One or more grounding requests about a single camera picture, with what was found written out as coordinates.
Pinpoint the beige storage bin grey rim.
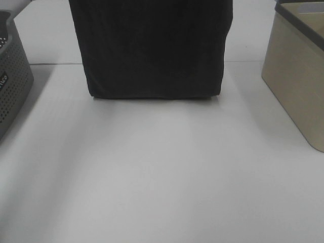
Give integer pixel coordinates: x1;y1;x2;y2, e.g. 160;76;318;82
261;1;323;151

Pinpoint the dark grey towel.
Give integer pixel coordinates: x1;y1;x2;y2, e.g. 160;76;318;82
69;0;233;99

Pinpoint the grey perforated basket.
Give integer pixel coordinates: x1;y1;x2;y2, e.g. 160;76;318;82
0;10;34;137

